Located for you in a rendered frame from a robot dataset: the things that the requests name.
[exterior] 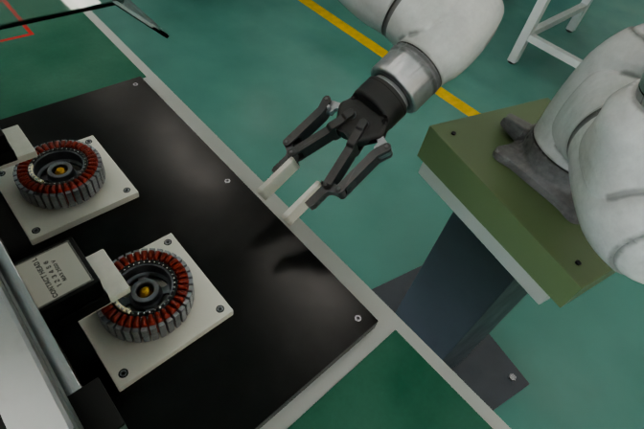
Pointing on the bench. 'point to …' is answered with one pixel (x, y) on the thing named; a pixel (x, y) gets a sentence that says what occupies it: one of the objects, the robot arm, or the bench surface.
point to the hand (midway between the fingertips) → (288, 191)
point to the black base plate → (257, 369)
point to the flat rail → (66, 375)
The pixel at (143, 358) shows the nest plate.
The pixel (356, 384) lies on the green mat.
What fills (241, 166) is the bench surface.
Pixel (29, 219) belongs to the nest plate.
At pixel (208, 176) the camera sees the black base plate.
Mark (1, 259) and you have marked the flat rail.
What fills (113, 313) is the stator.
